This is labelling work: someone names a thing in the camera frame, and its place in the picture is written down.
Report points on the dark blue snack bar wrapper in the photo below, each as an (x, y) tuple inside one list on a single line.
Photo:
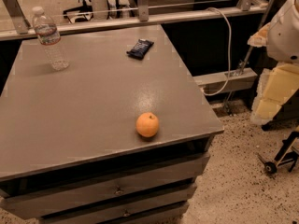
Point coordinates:
[(139, 50)]

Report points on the orange fruit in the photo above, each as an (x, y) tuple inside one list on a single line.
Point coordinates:
[(147, 124)]

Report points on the metal railing frame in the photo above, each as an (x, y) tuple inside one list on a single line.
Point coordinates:
[(16, 15)]

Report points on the grey drawer cabinet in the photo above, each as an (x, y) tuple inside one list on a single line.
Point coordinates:
[(69, 149)]

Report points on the clear plastic water bottle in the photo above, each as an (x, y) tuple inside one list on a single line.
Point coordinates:
[(49, 38)]

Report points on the black wheeled cart base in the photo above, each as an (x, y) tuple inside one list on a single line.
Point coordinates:
[(288, 153)]

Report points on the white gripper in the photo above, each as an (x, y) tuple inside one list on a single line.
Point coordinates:
[(285, 36)]

